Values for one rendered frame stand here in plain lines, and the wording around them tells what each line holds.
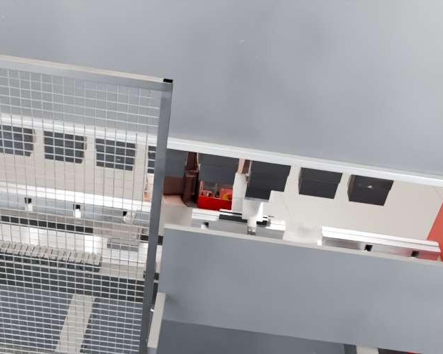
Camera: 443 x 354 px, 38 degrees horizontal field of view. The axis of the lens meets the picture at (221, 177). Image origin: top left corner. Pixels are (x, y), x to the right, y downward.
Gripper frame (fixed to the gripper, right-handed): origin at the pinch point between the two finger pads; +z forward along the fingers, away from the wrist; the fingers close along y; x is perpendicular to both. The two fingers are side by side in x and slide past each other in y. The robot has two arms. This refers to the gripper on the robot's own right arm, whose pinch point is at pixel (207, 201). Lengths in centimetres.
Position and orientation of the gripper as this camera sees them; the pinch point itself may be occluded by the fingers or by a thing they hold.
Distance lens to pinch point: 311.5
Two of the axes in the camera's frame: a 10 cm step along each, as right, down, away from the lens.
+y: -0.7, 3.5, -9.3
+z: -1.5, 9.2, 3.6
